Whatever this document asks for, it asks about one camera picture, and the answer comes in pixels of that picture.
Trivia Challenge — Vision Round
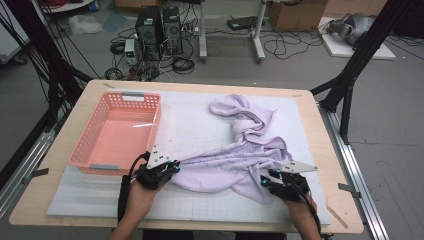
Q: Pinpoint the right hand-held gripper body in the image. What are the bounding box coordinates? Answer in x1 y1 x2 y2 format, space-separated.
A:
268 160 319 203

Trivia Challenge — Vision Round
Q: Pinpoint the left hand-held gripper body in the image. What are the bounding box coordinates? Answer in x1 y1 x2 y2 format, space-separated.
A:
135 144 176 191

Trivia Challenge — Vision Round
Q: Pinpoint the lilac patterned towel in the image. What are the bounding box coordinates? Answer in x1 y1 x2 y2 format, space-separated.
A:
170 93 294 205

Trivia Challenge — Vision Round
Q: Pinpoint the pink plastic basket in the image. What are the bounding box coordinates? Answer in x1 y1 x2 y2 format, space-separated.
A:
68 91 163 177

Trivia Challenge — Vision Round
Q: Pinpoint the person's right hand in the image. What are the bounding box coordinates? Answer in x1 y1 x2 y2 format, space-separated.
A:
284 193 318 224

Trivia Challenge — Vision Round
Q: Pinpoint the person's left hand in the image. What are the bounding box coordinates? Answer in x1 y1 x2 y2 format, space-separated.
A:
124 179 164 221

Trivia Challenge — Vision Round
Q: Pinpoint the white foam mat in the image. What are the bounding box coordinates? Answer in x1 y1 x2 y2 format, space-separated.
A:
46 89 331 226

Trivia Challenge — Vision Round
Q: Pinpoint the white power supply unit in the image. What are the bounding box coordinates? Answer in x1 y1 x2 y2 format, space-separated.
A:
124 38 138 66

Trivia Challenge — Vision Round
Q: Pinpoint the black computer tower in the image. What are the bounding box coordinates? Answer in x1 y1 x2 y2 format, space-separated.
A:
134 6 164 63
161 6 184 56

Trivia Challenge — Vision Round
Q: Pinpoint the white metal stand leg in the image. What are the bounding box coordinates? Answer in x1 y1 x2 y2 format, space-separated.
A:
251 0 268 64
198 0 208 63

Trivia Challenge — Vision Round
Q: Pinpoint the white floor board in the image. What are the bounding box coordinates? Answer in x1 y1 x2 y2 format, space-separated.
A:
318 16 397 61

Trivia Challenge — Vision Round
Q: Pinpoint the teal floor sheet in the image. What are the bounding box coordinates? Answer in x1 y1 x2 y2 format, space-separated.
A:
101 9 129 33

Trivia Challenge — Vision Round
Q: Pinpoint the black flat device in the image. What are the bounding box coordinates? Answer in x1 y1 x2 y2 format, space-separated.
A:
226 15 259 31

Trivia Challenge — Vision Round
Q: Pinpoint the brown cardboard box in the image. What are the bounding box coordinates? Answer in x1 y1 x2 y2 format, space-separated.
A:
324 0 389 18
269 0 329 33

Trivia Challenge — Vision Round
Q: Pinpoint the clear plastic bag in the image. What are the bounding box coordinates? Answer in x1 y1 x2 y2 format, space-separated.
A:
68 14 104 36

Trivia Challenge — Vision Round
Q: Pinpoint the grey rounded device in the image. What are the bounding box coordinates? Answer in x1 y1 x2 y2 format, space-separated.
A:
326 12 376 46

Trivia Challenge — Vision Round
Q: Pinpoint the white round table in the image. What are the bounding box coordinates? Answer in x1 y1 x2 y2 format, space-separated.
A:
39 0 96 14

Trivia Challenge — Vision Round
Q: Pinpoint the grey cabinet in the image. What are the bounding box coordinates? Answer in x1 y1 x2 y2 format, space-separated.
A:
0 0 31 64

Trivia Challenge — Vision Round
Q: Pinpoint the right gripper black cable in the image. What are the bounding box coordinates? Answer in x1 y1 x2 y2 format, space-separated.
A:
289 174 323 236

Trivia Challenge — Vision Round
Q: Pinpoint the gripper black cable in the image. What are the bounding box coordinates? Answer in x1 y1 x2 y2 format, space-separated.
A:
289 174 323 236
117 151 151 224

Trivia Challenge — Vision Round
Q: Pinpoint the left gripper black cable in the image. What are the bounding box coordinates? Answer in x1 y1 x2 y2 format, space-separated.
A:
117 151 151 224

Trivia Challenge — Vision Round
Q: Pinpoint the grey metal bracket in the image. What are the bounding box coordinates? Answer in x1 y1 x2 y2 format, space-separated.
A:
338 182 363 199
23 168 50 184

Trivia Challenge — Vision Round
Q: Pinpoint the aluminium rail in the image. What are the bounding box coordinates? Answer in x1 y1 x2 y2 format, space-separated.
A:
319 106 389 240
0 129 58 218

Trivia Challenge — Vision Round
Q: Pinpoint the coiled black cable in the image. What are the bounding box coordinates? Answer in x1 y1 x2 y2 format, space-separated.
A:
104 67 124 81
171 56 196 75

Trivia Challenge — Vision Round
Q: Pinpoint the loose black floor cable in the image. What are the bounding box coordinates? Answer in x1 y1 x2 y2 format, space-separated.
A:
263 29 324 61

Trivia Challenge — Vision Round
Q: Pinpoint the black frame strut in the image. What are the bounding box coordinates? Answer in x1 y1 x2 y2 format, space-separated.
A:
4 0 93 131
309 0 414 144

